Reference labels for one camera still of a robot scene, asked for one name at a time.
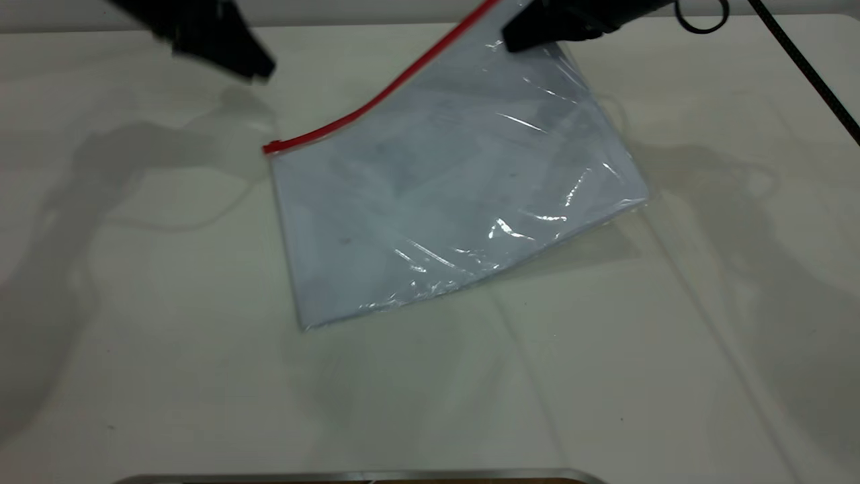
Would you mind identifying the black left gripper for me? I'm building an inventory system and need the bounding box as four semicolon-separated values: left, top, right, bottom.
111;0;276;81

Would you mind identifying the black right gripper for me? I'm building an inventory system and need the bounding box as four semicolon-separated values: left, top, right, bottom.
503;0;676;53

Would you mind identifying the clear zipper bag red strip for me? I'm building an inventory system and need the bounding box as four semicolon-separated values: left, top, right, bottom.
262;0;652;331

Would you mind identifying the thin black cable loop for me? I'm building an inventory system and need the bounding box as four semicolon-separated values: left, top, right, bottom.
674;0;730;34

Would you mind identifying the thick black braided cable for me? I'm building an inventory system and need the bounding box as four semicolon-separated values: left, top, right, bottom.
749;0;860;145

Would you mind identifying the silver metal frame bar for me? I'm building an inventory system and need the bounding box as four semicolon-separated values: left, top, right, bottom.
111;469;609;484

